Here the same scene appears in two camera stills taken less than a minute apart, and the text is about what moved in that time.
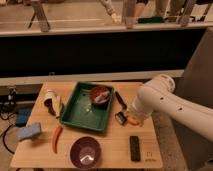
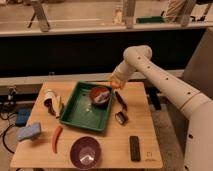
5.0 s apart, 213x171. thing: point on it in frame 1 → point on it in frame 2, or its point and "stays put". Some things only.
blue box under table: [22, 116] stays put
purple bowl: [85, 152] stays put
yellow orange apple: [133, 120] → [115, 85]
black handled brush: [121, 116] stays put
